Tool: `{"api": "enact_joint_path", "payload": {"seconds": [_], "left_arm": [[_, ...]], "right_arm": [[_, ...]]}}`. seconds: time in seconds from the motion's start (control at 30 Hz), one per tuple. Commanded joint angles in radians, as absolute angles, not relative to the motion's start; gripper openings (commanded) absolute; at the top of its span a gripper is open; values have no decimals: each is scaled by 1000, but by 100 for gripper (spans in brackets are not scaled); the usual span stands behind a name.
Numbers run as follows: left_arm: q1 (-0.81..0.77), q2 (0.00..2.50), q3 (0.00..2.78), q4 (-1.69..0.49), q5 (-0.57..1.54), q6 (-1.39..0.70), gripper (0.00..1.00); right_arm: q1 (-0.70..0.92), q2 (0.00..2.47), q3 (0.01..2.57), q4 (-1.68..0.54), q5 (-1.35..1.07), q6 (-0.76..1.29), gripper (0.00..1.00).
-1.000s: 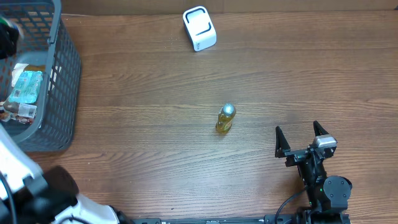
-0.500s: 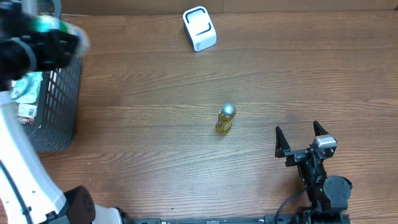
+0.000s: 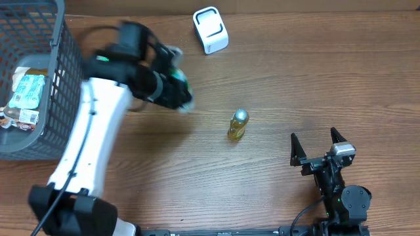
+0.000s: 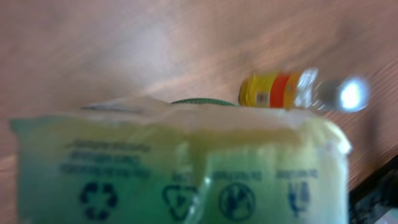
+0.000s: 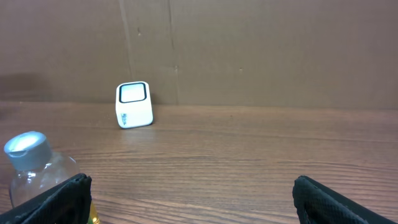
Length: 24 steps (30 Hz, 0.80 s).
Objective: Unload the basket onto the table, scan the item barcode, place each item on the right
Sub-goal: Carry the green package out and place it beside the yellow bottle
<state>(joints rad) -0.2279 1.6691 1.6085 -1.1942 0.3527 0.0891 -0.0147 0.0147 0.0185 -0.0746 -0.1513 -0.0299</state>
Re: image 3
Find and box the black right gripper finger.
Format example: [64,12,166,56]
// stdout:
[330,127,347,144]
[290,133,306,167]

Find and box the teal tissue pack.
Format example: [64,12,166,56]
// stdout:
[172,69,195,113]

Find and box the yellow drink bottle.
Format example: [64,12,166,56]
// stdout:
[227,109,249,141]

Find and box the teal wet wipes pack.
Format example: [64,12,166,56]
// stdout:
[8,75,45,109]

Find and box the beige brown snack bag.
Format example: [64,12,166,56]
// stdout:
[1,67,47,131]

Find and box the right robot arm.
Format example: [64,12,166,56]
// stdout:
[281,127,372,236]

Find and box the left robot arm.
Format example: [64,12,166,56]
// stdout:
[28,21,194,235]

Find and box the white barcode scanner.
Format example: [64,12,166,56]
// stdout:
[192,6,229,54]

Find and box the dark grey plastic basket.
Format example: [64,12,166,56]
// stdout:
[1,0,83,160]

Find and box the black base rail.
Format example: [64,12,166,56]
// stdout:
[140,226,370,236]

